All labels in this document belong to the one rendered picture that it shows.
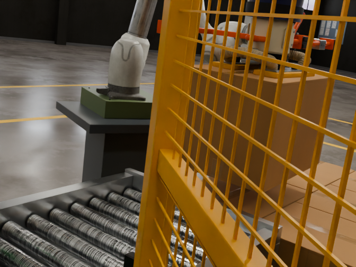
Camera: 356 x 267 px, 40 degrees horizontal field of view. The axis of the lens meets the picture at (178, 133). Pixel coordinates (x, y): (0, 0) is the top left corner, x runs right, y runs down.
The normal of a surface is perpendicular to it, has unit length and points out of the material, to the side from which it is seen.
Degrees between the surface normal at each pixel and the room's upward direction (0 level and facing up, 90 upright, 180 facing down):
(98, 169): 90
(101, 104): 90
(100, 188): 90
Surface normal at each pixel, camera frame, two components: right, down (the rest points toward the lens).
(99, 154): -0.86, 0.00
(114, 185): 0.78, 0.24
